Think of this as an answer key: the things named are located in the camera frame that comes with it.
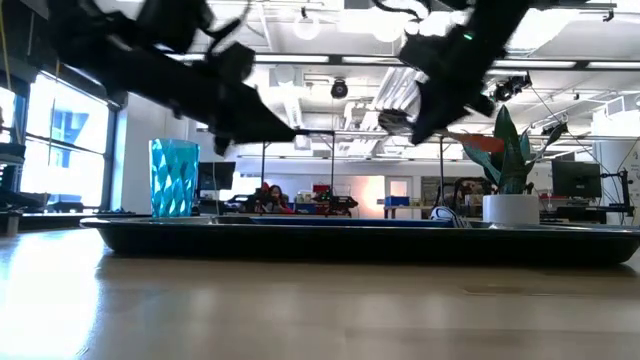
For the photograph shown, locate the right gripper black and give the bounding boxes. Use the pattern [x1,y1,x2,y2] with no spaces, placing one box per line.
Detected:
[398,14,502,147]

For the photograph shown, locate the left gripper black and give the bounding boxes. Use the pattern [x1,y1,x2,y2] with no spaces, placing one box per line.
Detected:
[99,42,298,157]

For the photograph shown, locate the teal faceted plastic cup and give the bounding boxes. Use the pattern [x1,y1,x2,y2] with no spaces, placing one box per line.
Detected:
[148,138,201,219]

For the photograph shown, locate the dark green tray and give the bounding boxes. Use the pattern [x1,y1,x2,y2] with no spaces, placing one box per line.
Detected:
[79,214,640,267]

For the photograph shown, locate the small black computer monitor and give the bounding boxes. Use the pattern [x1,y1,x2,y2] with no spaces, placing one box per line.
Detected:
[197,161,237,192]

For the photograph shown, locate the person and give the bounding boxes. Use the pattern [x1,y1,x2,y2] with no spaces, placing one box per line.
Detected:
[259,183,296,215]

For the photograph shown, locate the black ceiling track fixture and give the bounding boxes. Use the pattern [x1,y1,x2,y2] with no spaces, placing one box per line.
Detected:
[492,73,534,104]

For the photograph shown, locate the green potted plant leaves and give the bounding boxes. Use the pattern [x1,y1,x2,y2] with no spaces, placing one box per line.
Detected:
[459,104,569,196]

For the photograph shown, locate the white striped round object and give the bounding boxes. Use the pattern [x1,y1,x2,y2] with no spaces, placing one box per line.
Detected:
[430,205,472,229]

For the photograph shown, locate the red and black machine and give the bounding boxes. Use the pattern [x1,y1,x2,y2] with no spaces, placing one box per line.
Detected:
[312,184,359,217]

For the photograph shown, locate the white round plant pot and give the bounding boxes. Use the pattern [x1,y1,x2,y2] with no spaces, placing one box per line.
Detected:
[482,193,541,226]

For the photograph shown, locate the round white ceiling lamp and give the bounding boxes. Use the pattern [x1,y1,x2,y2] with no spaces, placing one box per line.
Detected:
[292,7,322,42]

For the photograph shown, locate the large black computer monitor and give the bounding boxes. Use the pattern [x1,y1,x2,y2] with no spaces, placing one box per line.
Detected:
[551,159,603,199]

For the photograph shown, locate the large window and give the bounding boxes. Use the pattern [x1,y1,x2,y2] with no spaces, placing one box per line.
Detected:
[0,69,119,212]

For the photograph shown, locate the black ceiling dome camera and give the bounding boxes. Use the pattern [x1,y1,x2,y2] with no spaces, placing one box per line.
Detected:
[329,77,350,100]

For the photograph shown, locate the black background pole frame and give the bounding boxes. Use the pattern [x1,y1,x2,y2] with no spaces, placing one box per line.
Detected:
[259,128,446,209]

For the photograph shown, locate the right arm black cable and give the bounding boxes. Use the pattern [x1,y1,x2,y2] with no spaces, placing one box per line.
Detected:
[372,0,437,22]

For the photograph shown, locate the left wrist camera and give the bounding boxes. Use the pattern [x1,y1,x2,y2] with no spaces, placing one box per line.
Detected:
[135,0,217,54]

